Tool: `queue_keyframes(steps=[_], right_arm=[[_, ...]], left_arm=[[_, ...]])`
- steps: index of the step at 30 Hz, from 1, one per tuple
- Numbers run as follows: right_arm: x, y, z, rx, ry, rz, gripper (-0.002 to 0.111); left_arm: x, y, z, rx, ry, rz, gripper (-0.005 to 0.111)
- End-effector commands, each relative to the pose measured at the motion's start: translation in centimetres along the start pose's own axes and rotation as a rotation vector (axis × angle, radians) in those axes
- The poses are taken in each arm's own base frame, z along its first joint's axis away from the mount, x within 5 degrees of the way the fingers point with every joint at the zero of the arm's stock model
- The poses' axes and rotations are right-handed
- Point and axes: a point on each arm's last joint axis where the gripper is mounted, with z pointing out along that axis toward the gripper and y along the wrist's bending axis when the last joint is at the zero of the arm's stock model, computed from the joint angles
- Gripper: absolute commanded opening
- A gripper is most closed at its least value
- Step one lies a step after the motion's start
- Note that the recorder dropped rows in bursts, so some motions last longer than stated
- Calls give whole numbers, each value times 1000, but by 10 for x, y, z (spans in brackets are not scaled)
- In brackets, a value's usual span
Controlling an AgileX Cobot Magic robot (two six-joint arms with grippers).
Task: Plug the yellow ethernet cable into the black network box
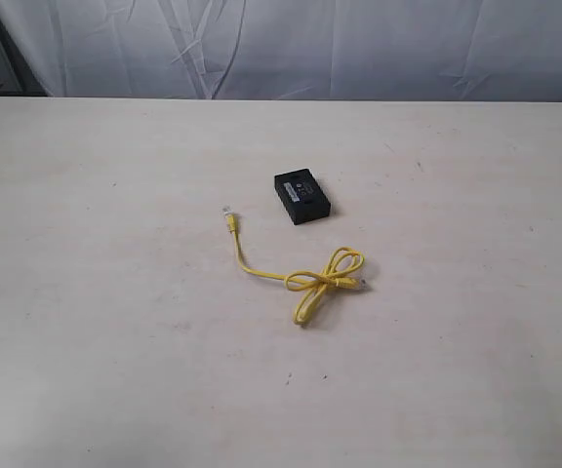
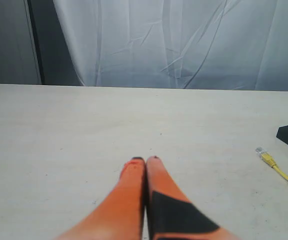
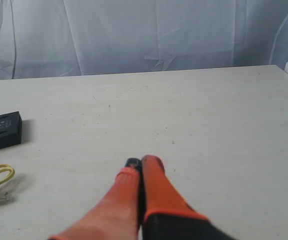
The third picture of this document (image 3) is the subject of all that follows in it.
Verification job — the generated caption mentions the small black box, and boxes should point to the small black box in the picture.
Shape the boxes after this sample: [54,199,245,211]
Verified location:
[0,111,22,149]

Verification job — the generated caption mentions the white backdrop curtain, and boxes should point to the white backdrop curtain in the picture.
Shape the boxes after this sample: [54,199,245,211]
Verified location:
[0,0,288,80]

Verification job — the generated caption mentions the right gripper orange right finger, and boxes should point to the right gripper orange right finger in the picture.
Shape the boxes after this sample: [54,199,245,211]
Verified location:
[141,155,233,240]

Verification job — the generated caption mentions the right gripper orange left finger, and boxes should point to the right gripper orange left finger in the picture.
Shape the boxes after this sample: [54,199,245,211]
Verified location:
[49,158,142,240]

